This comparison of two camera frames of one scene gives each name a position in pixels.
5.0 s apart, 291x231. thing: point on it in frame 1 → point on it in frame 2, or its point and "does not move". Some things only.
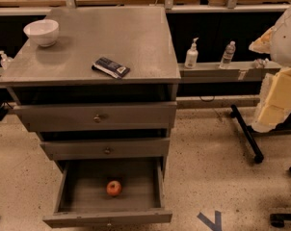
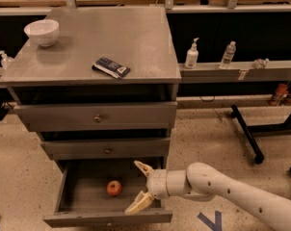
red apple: x=114 y=188 does not move
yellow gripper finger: x=263 y=43 → x=142 y=200
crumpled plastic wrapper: x=261 y=63 does not move
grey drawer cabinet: x=91 y=122 does not move
